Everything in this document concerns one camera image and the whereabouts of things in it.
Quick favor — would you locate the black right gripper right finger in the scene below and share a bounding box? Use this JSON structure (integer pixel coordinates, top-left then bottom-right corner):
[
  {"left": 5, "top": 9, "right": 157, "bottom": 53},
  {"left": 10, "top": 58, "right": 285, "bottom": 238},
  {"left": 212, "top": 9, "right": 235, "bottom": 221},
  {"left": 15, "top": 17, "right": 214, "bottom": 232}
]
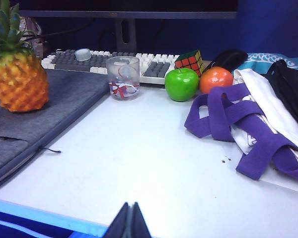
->
[{"left": 133, "top": 201, "right": 152, "bottom": 238}]

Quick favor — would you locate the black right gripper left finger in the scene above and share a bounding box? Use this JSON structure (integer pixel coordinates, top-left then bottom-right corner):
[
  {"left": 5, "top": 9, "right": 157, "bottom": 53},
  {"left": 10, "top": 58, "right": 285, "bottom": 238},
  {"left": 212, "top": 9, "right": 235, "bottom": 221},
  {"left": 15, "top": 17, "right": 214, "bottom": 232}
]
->
[{"left": 103, "top": 201, "right": 134, "bottom": 238}]

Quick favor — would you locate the orange plastic pineapple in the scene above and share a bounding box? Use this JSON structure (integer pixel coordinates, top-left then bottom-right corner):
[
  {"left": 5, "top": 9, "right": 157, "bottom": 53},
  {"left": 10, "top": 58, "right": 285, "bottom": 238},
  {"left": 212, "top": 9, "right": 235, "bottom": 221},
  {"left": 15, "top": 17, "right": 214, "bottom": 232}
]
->
[{"left": 0, "top": 0, "right": 50, "bottom": 114}]

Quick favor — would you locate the purple and white tote bag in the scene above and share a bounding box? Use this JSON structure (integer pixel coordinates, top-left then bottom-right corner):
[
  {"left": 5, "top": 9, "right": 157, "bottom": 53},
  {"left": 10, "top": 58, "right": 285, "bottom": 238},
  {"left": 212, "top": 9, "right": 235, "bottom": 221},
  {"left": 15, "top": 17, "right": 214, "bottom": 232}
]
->
[{"left": 184, "top": 68, "right": 298, "bottom": 195}]

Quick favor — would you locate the gray laptop sleeve bag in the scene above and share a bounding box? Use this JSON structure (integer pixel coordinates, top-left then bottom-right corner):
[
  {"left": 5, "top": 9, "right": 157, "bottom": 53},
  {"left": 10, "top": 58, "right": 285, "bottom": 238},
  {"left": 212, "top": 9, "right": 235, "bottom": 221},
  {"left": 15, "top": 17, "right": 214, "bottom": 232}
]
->
[{"left": 0, "top": 68, "right": 112, "bottom": 193}]

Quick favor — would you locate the green apple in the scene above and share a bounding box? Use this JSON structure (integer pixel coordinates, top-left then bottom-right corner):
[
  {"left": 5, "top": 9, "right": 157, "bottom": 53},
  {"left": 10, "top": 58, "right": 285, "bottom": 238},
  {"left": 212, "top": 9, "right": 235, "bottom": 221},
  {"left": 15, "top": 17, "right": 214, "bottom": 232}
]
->
[{"left": 164, "top": 67, "right": 199, "bottom": 102}]

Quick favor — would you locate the clear glass with red print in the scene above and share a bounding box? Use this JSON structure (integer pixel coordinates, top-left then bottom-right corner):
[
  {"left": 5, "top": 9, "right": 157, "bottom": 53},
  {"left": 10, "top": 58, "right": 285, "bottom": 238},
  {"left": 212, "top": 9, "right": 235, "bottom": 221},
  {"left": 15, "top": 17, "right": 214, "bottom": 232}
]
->
[{"left": 105, "top": 56, "right": 141, "bottom": 102}]

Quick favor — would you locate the orange fruit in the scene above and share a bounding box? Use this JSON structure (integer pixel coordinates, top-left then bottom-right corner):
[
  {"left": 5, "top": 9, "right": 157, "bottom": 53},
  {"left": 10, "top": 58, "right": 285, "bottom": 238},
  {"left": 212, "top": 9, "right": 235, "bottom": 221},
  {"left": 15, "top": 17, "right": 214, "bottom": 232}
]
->
[{"left": 199, "top": 66, "right": 233, "bottom": 94}]

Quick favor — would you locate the Rubik's cube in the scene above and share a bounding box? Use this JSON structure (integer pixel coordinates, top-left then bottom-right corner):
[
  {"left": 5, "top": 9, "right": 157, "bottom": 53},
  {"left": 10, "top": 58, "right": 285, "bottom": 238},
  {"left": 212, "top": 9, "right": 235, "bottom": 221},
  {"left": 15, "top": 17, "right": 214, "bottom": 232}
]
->
[{"left": 174, "top": 49, "right": 205, "bottom": 77}]

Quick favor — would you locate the white and gray keyboard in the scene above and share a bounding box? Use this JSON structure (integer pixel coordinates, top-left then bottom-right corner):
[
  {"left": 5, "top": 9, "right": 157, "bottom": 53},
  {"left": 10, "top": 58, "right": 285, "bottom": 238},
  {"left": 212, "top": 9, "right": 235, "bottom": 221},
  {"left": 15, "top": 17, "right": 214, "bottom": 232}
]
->
[{"left": 41, "top": 49, "right": 181, "bottom": 85}]

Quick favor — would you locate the small clear round cap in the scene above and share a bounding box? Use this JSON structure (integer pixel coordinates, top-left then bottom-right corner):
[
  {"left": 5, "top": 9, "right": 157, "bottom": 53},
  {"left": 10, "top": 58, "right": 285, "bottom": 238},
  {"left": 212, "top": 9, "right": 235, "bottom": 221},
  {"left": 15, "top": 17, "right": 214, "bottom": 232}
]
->
[{"left": 74, "top": 49, "right": 92, "bottom": 62}]

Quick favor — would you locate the gray monitor stand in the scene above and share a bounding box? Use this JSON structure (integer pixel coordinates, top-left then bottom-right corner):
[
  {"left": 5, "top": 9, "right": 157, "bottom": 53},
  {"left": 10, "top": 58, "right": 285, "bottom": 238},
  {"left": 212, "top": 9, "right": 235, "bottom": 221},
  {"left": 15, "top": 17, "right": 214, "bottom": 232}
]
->
[{"left": 115, "top": 18, "right": 137, "bottom": 53}]

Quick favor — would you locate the black computer mouse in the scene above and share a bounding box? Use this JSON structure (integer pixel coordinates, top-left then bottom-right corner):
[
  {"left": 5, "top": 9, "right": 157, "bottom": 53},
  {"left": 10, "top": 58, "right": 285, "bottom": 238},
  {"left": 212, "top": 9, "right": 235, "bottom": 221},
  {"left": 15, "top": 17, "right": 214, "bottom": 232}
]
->
[{"left": 210, "top": 49, "right": 249, "bottom": 72}]

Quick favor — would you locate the teal patterned cloth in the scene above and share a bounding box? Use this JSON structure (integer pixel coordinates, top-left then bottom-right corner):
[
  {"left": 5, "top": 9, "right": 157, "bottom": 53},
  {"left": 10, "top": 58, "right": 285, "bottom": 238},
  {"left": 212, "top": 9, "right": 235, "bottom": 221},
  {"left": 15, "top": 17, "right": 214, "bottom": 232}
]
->
[{"left": 238, "top": 52, "right": 298, "bottom": 75}]

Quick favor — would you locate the black computer monitor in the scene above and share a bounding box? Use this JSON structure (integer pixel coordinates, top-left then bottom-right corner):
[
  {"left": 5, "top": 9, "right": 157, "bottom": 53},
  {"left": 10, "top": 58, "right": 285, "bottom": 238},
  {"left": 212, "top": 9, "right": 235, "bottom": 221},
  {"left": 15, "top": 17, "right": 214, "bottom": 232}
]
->
[{"left": 18, "top": 0, "right": 239, "bottom": 19}]

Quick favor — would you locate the black strap bag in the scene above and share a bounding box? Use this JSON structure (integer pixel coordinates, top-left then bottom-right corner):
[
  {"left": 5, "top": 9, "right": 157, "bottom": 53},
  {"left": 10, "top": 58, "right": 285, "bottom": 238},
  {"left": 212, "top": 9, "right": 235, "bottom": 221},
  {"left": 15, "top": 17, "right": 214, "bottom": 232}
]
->
[{"left": 265, "top": 59, "right": 298, "bottom": 134}]

